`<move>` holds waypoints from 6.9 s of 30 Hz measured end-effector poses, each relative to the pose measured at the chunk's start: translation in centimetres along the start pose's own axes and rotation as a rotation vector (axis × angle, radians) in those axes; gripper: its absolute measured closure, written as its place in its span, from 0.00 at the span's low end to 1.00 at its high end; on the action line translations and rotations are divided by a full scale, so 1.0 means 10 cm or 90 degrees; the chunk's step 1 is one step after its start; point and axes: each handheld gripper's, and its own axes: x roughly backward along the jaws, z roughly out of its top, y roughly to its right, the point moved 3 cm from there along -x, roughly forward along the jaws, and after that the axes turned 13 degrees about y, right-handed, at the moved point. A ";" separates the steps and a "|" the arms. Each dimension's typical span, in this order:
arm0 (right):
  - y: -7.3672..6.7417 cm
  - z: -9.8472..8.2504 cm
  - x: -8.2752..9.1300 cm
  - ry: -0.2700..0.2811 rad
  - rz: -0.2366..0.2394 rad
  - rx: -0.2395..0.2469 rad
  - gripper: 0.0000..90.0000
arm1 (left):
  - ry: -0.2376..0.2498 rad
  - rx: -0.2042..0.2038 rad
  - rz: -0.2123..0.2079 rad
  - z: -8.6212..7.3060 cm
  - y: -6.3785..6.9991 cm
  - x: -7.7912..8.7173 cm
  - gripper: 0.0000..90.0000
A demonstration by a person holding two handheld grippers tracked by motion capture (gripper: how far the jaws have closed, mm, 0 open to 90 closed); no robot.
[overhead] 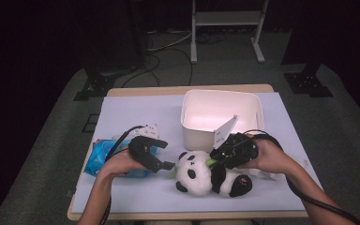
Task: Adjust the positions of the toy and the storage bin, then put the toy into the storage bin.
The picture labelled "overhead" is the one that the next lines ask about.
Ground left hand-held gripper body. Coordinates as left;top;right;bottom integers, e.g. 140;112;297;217
128;124;161;173

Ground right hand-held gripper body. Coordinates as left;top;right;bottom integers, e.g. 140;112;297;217
213;114;260;170

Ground white plastic storage bin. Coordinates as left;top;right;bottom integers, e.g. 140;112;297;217
180;89;265;153

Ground panda plush toy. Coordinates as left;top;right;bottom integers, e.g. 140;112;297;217
168;150;253;199

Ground blue wet wipes pack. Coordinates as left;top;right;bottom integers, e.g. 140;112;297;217
83;137;158;178

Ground person's left hand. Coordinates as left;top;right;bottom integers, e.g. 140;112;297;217
101;149;149;178

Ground person's right hand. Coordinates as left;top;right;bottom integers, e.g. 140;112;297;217
237;139;295;176

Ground white table mat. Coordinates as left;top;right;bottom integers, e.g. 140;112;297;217
71;92;323;215

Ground black floor socket plate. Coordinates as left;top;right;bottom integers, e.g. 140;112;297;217
82;113;100;134

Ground wooden table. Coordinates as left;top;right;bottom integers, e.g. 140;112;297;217
67;83;308;221

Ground black stand base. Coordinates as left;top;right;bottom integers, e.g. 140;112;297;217
73;67;116;101
283;64;334;98

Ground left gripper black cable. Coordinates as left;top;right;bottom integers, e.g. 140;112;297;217
98;125;146;225

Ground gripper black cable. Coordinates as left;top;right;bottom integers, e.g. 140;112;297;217
243;128;360;225
98;125;146;225

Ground black floor cables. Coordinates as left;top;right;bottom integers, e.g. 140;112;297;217
121;46;194;88

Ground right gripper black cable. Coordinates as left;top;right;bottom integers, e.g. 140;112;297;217
243;128;360;225

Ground white floor cable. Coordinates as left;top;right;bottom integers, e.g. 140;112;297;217
146;29;193;53

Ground white metal stand frame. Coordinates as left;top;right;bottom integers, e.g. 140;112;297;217
190;0;270;65

